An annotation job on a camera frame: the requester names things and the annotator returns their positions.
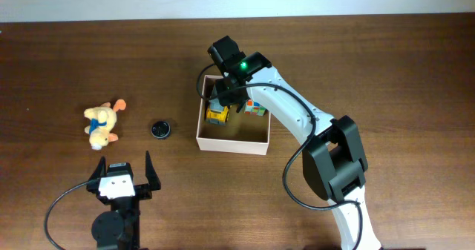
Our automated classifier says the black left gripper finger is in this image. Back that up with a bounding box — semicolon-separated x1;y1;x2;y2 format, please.
89;157;107;180
145;151;161;190

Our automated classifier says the colourful puzzle cube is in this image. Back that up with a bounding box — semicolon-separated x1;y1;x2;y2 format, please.
244;99;266;116

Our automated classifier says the yellow grey toy truck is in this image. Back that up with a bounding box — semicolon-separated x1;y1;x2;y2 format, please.
205;98;230;125

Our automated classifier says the beige cardboard box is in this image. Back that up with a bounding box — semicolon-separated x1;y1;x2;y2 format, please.
195;74;272;157

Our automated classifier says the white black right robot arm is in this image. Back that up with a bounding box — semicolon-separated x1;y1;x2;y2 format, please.
209;50;382;249

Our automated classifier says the black round lid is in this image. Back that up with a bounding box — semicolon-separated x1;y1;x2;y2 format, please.
151;120;171;139

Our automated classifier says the yellow plush duck toy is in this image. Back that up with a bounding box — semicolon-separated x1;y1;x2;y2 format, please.
84;99;126;151

